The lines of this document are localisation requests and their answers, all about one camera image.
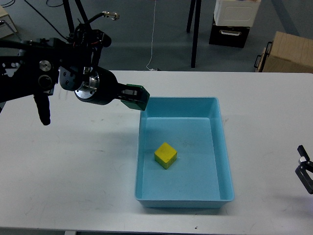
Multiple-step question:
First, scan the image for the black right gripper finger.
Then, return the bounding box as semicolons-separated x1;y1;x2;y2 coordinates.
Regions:
295;145;313;194

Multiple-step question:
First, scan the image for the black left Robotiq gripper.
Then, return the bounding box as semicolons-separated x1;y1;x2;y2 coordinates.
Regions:
74;67;144;105

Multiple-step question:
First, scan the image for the green wooden cube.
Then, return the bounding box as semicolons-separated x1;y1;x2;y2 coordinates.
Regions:
121;84;150;111

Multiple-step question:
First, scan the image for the yellow wooden cube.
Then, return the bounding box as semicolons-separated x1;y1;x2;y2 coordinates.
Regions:
154;142;178;169

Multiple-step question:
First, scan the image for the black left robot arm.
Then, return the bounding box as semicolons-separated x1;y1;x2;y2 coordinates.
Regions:
0;20;150;125

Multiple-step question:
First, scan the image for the black storage box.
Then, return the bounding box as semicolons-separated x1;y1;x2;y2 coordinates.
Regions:
209;20;250;48

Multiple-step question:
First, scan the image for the light blue plastic bin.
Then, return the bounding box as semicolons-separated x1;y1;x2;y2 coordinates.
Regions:
135;97;235;208

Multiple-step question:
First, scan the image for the black table leg pair left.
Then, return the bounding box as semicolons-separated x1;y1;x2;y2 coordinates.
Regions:
63;0;92;42

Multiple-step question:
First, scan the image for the black table leg pair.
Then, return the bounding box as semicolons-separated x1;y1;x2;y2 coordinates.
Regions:
186;0;202;68
63;0;92;42

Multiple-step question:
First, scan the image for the black table leg pair right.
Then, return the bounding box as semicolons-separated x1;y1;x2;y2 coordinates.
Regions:
186;0;202;68

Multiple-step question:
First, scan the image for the white plastic crate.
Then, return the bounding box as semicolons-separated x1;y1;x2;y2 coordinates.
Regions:
214;0;261;27

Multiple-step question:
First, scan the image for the wooden drawer cabinet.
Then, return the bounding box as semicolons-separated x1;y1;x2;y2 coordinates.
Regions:
0;6;21;40

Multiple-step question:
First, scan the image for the white hanging cable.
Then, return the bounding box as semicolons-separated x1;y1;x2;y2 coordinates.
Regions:
146;0;157;72

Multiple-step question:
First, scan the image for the cardboard box with handles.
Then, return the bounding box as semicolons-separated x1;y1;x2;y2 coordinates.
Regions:
254;31;313;73

